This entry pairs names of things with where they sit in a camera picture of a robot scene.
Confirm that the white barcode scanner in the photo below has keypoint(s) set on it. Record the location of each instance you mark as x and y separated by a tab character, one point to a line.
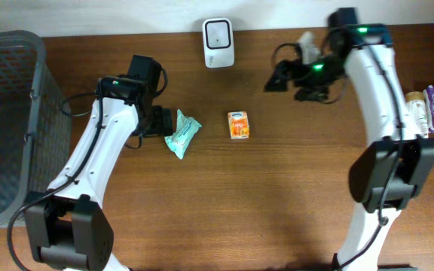
218	43

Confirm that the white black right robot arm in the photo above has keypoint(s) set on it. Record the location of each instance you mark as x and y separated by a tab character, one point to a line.
394	166

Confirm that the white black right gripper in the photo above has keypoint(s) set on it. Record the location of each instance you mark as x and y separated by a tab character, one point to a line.
301	65

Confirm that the grey plastic mesh basket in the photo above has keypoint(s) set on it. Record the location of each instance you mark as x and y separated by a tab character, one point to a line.
34	133

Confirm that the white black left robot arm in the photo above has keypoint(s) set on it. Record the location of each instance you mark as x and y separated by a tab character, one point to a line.
66	226

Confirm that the white tube with gold cap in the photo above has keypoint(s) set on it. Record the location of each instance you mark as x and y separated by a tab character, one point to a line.
417	107

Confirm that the teal toilet tissue pack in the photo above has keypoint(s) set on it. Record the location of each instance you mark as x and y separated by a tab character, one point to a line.
186	128

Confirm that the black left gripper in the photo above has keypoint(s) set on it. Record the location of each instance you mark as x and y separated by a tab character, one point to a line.
163	122

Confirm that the orange tissue packet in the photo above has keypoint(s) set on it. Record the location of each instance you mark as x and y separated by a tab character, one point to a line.
238	125

